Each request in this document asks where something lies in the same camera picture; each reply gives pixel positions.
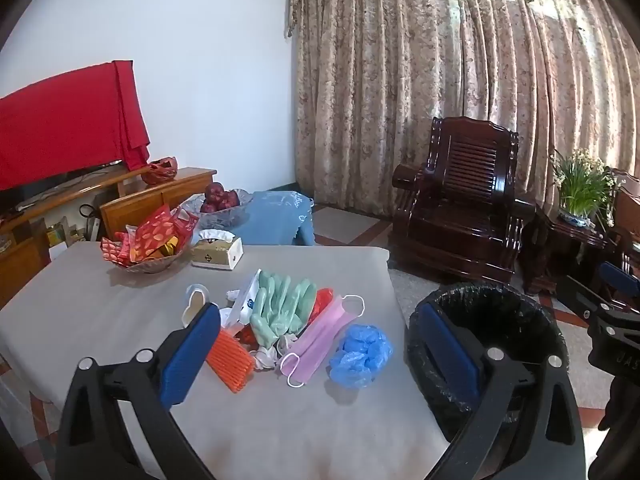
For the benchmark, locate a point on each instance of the beige floral curtain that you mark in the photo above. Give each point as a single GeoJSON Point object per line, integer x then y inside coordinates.
{"type": "Point", "coordinates": [425, 60]}

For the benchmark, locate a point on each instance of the green rubber gloves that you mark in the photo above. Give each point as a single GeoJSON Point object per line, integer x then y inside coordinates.
{"type": "Point", "coordinates": [280, 305]}

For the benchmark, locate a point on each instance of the wooden television cabinet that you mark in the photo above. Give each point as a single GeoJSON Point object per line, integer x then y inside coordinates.
{"type": "Point", "coordinates": [140, 205]}

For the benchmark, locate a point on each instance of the pink face mask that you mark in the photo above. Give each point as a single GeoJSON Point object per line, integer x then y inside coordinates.
{"type": "Point", "coordinates": [320, 340]}

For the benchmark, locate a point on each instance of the grey tablecloth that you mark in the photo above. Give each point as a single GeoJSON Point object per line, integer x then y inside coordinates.
{"type": "Point", "coordinates": [100, 310]}

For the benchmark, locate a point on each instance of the patterned tissue box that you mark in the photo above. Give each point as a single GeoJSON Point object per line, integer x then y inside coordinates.
{"type": "Point", "coordinates": [215, 252]}

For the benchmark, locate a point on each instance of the orange corrugated paper piece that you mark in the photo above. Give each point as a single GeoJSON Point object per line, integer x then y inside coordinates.
{"type": "Point", "coordinates": [231, 362]}

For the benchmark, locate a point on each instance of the red woven basket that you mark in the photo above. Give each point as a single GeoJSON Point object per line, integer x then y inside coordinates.
{"type": "Point", "coordinates": [160, 172]}

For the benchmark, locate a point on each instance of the trash bin with black bag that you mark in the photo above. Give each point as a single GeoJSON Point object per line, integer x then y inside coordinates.
{"type": "Point", "coordinates": [500, 317]}

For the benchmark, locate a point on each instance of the red cloth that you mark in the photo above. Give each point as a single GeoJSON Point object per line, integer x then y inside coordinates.
{"type": "Point", "coordinates": [65, 120]}

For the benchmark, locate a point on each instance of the blue embroidered cloth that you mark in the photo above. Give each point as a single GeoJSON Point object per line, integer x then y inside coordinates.
{"type": "Point", "coordinates": [275, 217]}

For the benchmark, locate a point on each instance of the dark wooden slatted armchair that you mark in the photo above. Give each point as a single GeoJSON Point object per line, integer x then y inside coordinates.
{"type": "Point", "coordinates": [460, 200]}

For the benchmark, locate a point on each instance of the black television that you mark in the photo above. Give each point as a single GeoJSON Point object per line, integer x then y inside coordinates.
{"type": "Point", "coordinates": [45, 187]}

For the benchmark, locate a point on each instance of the glass fruit bowl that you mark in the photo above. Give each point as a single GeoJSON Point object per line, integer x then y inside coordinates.
{"type": "Point", "coordinates": [225, 217]}

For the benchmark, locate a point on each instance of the white power strip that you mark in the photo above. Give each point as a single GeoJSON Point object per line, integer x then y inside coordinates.
{"type": "Point", "coordinates": [93, 225]}

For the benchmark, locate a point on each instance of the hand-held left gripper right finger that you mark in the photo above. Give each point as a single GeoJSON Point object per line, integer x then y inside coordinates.
{"type": "Point", "coordinates": [450, 350]}

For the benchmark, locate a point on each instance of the potted green flowering plant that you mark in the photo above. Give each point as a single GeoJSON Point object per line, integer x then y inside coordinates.
{"type": "Point", "coordinates": [582, 185]}

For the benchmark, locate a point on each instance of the dark wooden side table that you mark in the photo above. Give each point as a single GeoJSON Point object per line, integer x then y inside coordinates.
{"type": "Point", "coordinates": [560, 245]}

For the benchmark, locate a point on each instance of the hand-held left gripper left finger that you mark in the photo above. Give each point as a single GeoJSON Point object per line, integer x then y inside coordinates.
{"type": "Point", "coordinates": [192, 355]}

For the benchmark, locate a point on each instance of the white tissue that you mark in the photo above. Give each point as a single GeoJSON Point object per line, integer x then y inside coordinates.
{"type": "Point", "coordinates": [265, 357]}

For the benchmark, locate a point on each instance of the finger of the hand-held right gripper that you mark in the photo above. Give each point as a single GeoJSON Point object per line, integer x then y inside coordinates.
{"type": "Point", "coordinates": [580, 300]}
{"type": "Point", "coordinates": [617, 276]}

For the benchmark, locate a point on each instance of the white heart-shaped container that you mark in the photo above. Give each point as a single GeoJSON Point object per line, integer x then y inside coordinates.
{"type": "Point", "coordinates": [195, 305]}

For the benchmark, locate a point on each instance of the blue plastic glove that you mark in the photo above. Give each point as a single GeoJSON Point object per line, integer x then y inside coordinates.
{"type": "Point", "coordinates": [360, 355]}

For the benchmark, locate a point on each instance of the white and blue box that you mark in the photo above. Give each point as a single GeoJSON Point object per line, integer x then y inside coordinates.
{"type": "Point", "coordinates": [245, 300]}

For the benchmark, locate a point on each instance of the red plastic bag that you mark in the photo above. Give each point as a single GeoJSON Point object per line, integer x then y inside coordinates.
{"type": "Point", "coordinates": [322, 302]}

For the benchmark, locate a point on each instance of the woven snack basket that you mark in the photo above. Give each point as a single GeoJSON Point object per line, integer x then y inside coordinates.
{"type": "Point", "coordinates": [150, 264]}

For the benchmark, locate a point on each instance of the red apple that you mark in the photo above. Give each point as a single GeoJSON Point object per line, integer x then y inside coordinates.
{"type": "Point", "coordinates": [208, 206]}
{"type": "Point", "coordinates": [215, 191]}
{"type": "Point", "coordinates": [231, 200]}

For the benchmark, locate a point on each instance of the pile of red snack packets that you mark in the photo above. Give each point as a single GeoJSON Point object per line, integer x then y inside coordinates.
{"type": "Point", "coordinates": [155, 235]}

